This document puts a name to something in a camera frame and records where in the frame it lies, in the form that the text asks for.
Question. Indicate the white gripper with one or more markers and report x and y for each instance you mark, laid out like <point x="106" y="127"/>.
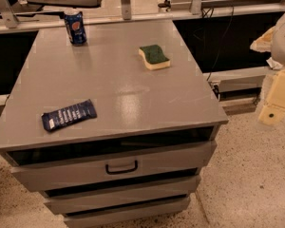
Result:
<point x="284" y="43"/>

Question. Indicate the green and yellow sponge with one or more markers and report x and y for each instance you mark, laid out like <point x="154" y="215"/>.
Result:
<point x="153" y="57"/>

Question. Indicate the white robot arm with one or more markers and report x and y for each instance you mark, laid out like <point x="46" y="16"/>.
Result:
<point x="273" y="41"/>

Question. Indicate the blue rxbar blueberry wrapper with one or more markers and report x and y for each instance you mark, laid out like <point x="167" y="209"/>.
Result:
<point x="69" y="115"/>

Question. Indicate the top grey drawer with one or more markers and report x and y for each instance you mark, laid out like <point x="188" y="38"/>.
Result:
<point x="81" y="171"/>

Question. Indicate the grey drawer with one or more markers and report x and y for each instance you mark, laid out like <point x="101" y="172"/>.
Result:
<point x="81" y="171"/>
<point x="119" y="195"/>
<point x="154" y="208"/>

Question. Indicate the grey drawer cabinet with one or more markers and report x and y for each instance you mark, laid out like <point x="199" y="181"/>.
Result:
<point x="137" y="108"/>

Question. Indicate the bottom grey drawer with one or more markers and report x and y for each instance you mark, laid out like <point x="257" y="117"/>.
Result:
<point x="154" y="208"/>

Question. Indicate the blue pepsi can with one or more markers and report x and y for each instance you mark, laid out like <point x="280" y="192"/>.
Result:
<point x="75" y="27"/>

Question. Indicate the middle grey drawer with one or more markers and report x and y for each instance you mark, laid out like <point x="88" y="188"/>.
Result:
<point x="119" y="195"/>

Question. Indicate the black drawer handle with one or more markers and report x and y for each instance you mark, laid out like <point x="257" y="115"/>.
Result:
<point x="121" y="169"/>

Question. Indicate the grey metal rail frame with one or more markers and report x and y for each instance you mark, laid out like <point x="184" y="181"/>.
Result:
<point x="20" y="15"/>

